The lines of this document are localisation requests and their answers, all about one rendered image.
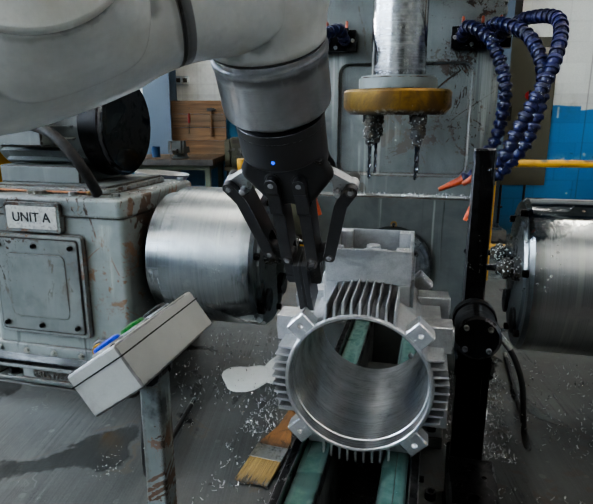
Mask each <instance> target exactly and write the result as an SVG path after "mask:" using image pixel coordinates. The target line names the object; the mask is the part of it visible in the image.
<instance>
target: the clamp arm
mask: <svg viewBox="0 0 593 504"><path fill-rule="evenodd" d="M496 161H497V149H495V148H475V149H474V152H473V165H472V178H471V191H470V204H469V217H468V230H467V243H466V255H465V268H464V281H463V294H462V301H463V300H466V299H469V298H478V299H482V300H484V297H485V286H486V274H487V263H488V252H489V240H490V229H491V218H492V206H493V195H494V184H495V172H496Z"/></svg>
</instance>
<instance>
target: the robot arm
mask: <svg viewBox="0 0 593 504"><path fill-rule="evenodd" d="M329 3H330V0H0V136H3V135H10V134H15V133H20V132H25V131H29V130H32V129H36V128H39V127H42V126H45V125H49V124H52V123H55V122H58V121H61V120H64V119H67V118H70V117H73V116H75V115H78V114H81V113H84V112H87V111H89V110H92V109H94V108H97V107H100V106H102V105H105V104H107V103H110V102H112V101H114V100H117V99H119V98H121V97H123V96H126V95H128V94H130V93H132V92H135V91H137V90H139V89H141V88H143V87H144V86H146V85H147V84H149V83H150V82H152V81H153V80H155V79H157V78H159V77H161V76H163V75H165V74H167V73H169V72H171V71H173V70H176V69H178V68H180V67H183V66H186V65H189V64H192V63H197V62H201V61H206V60H210V62H211V66H212V69H213V71H214V73H215V78H216V82H217V86H218V90H219V94H220V99H221V103H222V107H223V111H224V114H225V116H226V118H227V119H228V120H229V121H230V122H231V123H232V124H233V125H235V126H236V129H237V134H238V138H239V142H240V147H241V151H242V155H243V157H244V161H243V164H242V167H241V169H240V170H236V169H233V170H231V171H230V172H229V175H228V177H227V179H226V181H225V183H224V185H223V187H222V190H223V191H224V193H226V194H227V195H228V196H229V197H230V198H231V199H232V200H233V201H234V202H235V203H236V204H237V206H238V208H239V210H240V212H241V214H242V215H243V217H244V219H245V221H246V223H247V225H248V227H249V228H250V230H251V232H252V234H253V236H254V238H255V240H256V241H257V243H258V245H259V247H260V249H261V251H262V253H263V254H264V256H265V257H266V258H268V259H273V258H274V257H277V258H279V259H281V260H282V262H283V263H284V267H285V272H286V277H287V280H288V281H289V282H295V283H296V288H297V294H298V299H299V305H300V309H301V310H302V309H303V308H305V307H307V308H308V309H309V310H314V307H315V303H316V299H317V295H318V285H317V284H321V281H322V278H323V274H324V268H323V261H324V260H325V261H326V262H333V261H334V260H335V257H336V253H337V248H338V244H339V240H340V235H341V231H342V227H343V223H344V218H345V214H346V210H347V207H348V206H349V205H350V203H351V202H352V201H353V200H354V198H355V197H356V196H357V193H358V188H359V183H360V179H361V176H360V174H359V173H357V172H350V173H349V174H346V173H344V172H342V171H340V170H339V169H337V168H336V164H335V161H334V159H333V158H332V156H331V155H330V153H329V150H328V141H327V131H326V121H325V111H326V109H327V108H328V106H329V105H330V101H331V97H332V93H331V81H330V70H329V58H328V51H329V43H328V38H327V30H326V22H327V13H328V7H329ZM329 182H331V183H332V185H333V187H332V193H333V194H334V197H335V198H336V200H335V204H334V208H333V212H332V217H331V222H330V226H329V231H328V236H327V241H326V242H324V243H321V235H320V227H319V219H318V212H317V204H316V198H317V197H318V195H319V194H320V193H321V192H322V190H323V189H324V188H325V187H326V185H327V184H328V183H329ZM253 186H254V187H255V188H257V189H258V190H259V191H260V192H261V193H262V194H263V195H264V196H265V197H266V198H267V199H268V203H269V208H270V213H271V214H273V219H274V224H275V228H274V226H273V224H272V222H271V220H270V218H269V216H268V214H267V212H266V210H265V208H264V206H263V204H262V202H261V200H260V198H259V196H258V194H257V192H256V190H255V188H254V187H253ZM291 203H292V204H295V205H296V211H297V215H298V216H299V219H300V225H301V231H302V238H303V244H304V246H298V243H299V240H298V242H297V239H296V232H295V226H294V220H293V214H292V208H291ZM275 229H276V230H275ZM297 246H298V249H297Z"/></svg>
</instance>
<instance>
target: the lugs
mask: <svg viewBox="0 0 593 504"><path fill-rule="evenodd" d="M414 286H415V287H416V288H417V289H418V290H430V289H431V288H433V282H432V280H431V279H430V278H429V277H428V276H427V275H426V274H425V273H424V272H423V271H422V270H419V271H418V272H417V273H416V274H415V284H414ZM317 320H318V318H317V317H316V316H315V315H314V314H313V313H312V312H311V311H310V310H309V309H308V308H307V307H305V308H303V309H302V310H301V311H300V312H299V313H298V314H297V315H296V316H294V317H293V318H292V319H291V321H290V322H289V324H288V325H287V327H288V329H289V330H290V331H291V332H292V333H293V334H294V335H295V336H296V337H297V338H298V339H299V340H300V339H301V338H302V337H303V336H304V335H305V334H306V333H307V332H308V331H310V330H311V329H312V328H314V327H315V324H316V322H317ZM405 335H406V336H407V337H408V338H409V339H410V340H411V341H412V342H413V343H414V344H415V345H416V346H417V347H418V348H419V349H420V350H423V349H424V348H426V347H427V346H428V345H430V344H431V343H432V342H433V341H435V331H434V330H433V329H432V328H431V327H430V325H429V324H428V323H427V322H426V321H425V320H424V319H423V318H422V317H421V316H418V317H417V318H416V319H414V320H413V321H412V322H411V323H409V324H408V325H407V326H406V331H405ZM288 429H289V430H290V431H291V432H292V433H293V434H294V435H295V436H296V437H297V438H298V439H299V440H300V441H301V442H304V441H305V440H306V439H307V438H309V437H310V436H311V435H313V434H314V433H313V432H312V431H311V430H310V429H309V428H307V427H306V425H305V424H304V423H303V422H302V421H301V420H300V418H299V417H298V416H297V415H296V414H295V415H294V416H293V417H292V418H291V420H290V422H289V424H288ZM400 446H401V447H402V448H403V449H404V450H405V451H406V452H407V453H408V454H409V455H410V456H411V457H413V456H414V455H416V454H417V453H418V452H420V451H421V450H423V449H424V448H426V447H427V446H428V434H427V432H426V431H425V430H424V429H423V428H422V427H421V428H420V429H419V430H418V432H416V433H415V434H413V435H412V436H411V437H410V438H408V439H407V440H405V441H404V442H402V443H400Z"/></svg>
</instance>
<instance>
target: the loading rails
mask: <svg viewBox="0 0 593 504"><path fill-rule="evenodd" d="M373 340H374V322H371V321H366V320H355V319H351V320H347V321H346V323H345V326H344V328H343V330H342V333H341V335H340V337H339V340H338V342H337V344H336V347H335V349H334V350H335V351H336V352H337V353H338V354H339V355H341V356H342V357H343V358H345V359H346V360H348V361H349V362H351V363H353V364H356V365H358V366H361V367H365V368H371V369H384V368H390V367H394V366H397V365H399V364H401V363H403V362H405V361H407V360H408V359H410V358H409V357H408V354H409V353H410V352H411V353H412V354H413V355H414V354H415V353H416V352H417V351H416V350H415V348H414V347H413V346H412V345H411V344H410V343H409V342H408V341H407V340H406V339H405V338H404V337H402V338H401V344H400V351H399V357H398V363H397V364H390V363H381V362H373ZM422 428H423V429H424V430H425V431H426V432H427V434H428V446H427V447H429V448H436V449H441V448H442V440H443V436H442V429H441V428H433V427H425V426H422ZM420 454H421V451H420V452H418V453H417V454H416V455H414V456H413V457H411V456H410V455H409V454H408V453H401V452H393V451H390V459H389V461H387V451H386V450H382V458H381V463H379V451H374V457H373V463H374V464H381V465H382V466H381V472H380V478H379V485H378V491H377V498H376V504H444V493H443V491H442V490H436V489H433V488H430V487H429V488H423V487H419V483H424V476H422V475H420ZM347 462H348V461H346V449H342V453H341V457H340V459H338V447H337V446H335V448H334V451H333V455H332V456H330V443H327V445H326V449H325V452H324V453H323V450H322V442H317V441H310V440H309V438H307V439H306V440H305V441H304V442H301V441H300V440H299V439H298V438H297V437H296V439H295V441H294V443H293V446H292V448H291V450H290V453H289V455H288V457H287V459H286V462H285V464H284V466H283V469H282V471H281V473H280V476H279V478H278V480H277V482H276V485H275V487H274V489H273V492H272V494H271V496H270V499H269V501H268V503H267V504H337V501H338V497H339V493H340V489H341V486H342V482H343V478H344V473H345V470H346V466H347Z"/></svg>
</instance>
